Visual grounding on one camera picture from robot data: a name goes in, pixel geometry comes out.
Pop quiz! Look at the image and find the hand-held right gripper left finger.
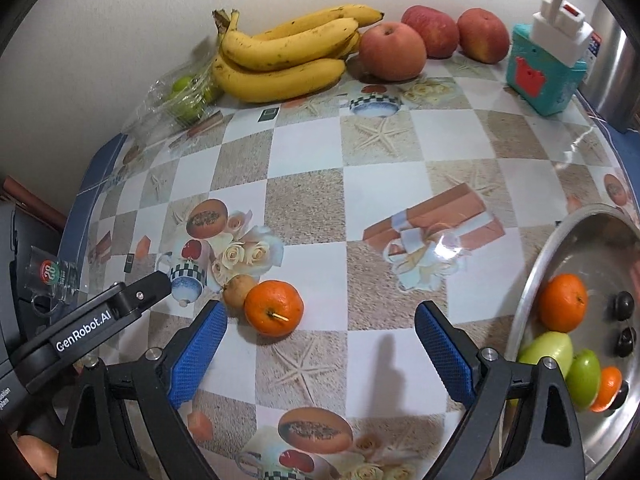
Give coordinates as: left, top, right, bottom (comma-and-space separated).
59, 300, 228, 480

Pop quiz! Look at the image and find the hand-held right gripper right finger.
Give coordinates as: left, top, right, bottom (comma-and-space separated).
414, 301, 586, 480

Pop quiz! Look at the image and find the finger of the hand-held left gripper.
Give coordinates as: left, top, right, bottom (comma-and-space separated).
112, 271, 172, 321

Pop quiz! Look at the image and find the brown kiwi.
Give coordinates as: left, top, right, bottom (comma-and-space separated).
222, 275, 260, 311

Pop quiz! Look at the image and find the orange mandarin with stem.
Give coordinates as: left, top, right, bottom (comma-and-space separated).
243, 280, 305, 337

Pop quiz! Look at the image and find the green mango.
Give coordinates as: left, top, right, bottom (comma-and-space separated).
565, 350, 602, 411

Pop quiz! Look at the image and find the stainless steel bowl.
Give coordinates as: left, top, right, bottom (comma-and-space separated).
505, 202, 640, 476

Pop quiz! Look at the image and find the person's left hand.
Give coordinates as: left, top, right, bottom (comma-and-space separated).
17, 434, 60, 480

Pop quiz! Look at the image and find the glass mug with round label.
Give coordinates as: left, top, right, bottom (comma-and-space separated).
22, 245, 93, 317

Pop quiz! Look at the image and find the clear plastic clamshell box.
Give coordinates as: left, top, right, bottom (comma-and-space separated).
120, 52, 226, 148

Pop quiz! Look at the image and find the checked printed tablecloth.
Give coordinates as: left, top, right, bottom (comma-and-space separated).
60, 55, 640, 480

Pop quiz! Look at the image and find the yellow banana bunch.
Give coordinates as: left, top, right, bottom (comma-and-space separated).
211, 4, 386, 104

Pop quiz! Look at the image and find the teal plastic box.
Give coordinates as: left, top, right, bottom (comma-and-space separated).
505, 22, 590, 117

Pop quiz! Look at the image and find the large red apple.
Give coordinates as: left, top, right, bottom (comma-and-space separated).
359, 21, 427, 82

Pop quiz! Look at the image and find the dark red apple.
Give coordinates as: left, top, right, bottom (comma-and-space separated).
401, 5, 460, 59

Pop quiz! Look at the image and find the stainless steel thermos jug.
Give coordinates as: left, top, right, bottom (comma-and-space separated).
575, 0, 640, 133

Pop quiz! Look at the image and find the thin white cable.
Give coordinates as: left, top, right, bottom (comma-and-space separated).
560, 125, 606, 161

